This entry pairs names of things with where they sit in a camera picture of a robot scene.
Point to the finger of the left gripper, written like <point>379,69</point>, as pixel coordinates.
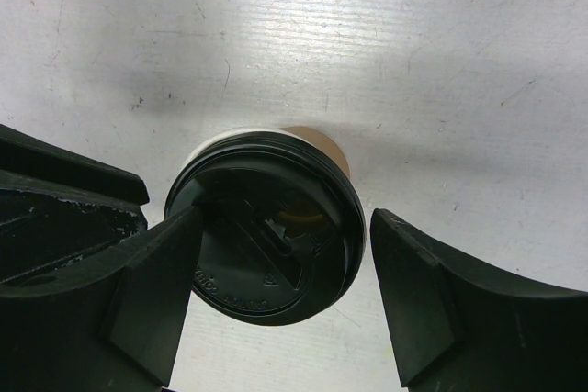
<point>22,154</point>
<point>45,226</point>

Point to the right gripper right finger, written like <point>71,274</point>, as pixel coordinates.
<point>457,323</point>

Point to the black coffee lid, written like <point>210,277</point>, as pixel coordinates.
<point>283,230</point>

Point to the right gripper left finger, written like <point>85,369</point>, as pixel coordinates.
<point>111,322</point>

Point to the brown paper coffee cup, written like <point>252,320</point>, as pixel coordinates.
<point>312,136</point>

